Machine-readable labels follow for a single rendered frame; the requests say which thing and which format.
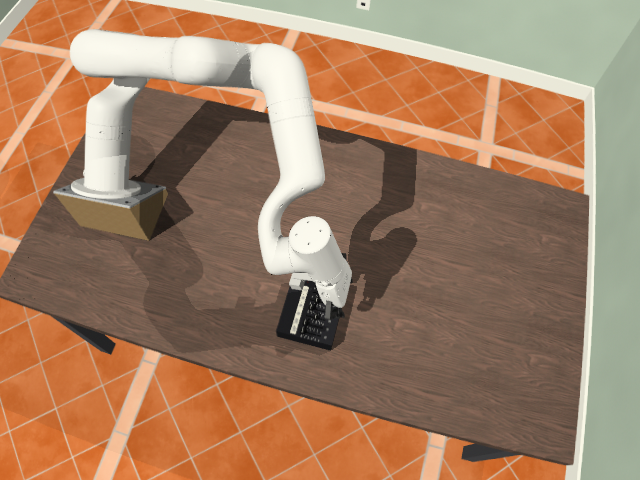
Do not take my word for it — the black lighting desk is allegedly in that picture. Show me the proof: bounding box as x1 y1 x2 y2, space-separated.
276 280 339 351

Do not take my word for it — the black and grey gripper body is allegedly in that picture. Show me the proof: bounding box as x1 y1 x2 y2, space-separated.
316 259 352 308

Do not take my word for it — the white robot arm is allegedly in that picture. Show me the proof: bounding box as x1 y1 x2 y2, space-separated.
70 29 346 290

